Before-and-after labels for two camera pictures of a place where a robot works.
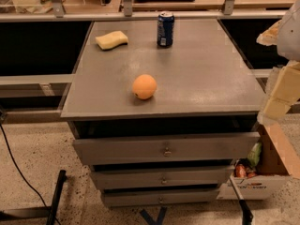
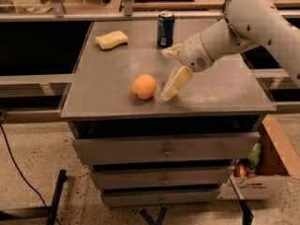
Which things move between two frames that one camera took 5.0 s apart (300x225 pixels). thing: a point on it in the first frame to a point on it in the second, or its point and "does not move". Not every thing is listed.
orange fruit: (144, 86) does not move
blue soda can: (166, 24) does not move
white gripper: (291, 37) to (193, 53)
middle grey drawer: (163, 177) does not move
